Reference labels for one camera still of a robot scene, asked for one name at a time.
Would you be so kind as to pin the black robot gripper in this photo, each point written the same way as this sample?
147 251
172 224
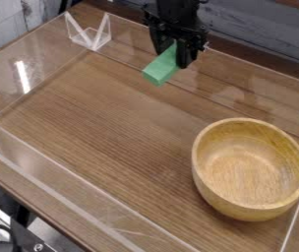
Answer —
172 21

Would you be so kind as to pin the green rectangular block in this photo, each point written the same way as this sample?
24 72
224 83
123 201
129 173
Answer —
163 67

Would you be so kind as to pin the brown wooden bowl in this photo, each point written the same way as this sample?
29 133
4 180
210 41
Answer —
244 167

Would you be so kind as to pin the clear acrylic corner bracket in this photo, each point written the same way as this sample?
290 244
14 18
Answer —
90 38

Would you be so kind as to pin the black metal table bracket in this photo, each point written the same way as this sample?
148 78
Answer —
26 241

